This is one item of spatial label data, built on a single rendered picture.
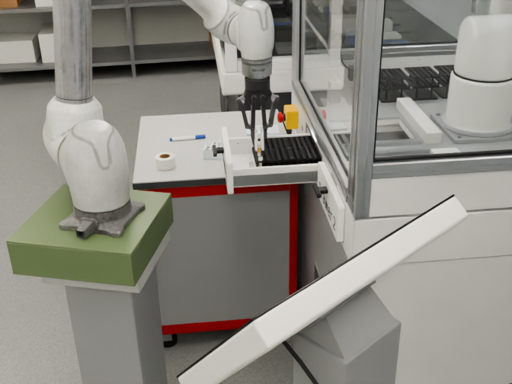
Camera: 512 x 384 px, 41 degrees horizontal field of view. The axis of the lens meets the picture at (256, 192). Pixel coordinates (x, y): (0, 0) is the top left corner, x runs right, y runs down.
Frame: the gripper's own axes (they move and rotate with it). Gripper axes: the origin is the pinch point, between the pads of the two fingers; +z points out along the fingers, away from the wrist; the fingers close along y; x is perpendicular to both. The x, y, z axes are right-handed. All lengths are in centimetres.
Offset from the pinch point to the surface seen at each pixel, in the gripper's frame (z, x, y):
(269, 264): 59, 18, 4
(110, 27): 66, 419, -89
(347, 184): -2.4, -38.9, 18.7
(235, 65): 3, 86, 0
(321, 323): -10, -102, 0
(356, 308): -10, -99, 7
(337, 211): 5.4, -38.8, 16.5
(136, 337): 43, -37, -40
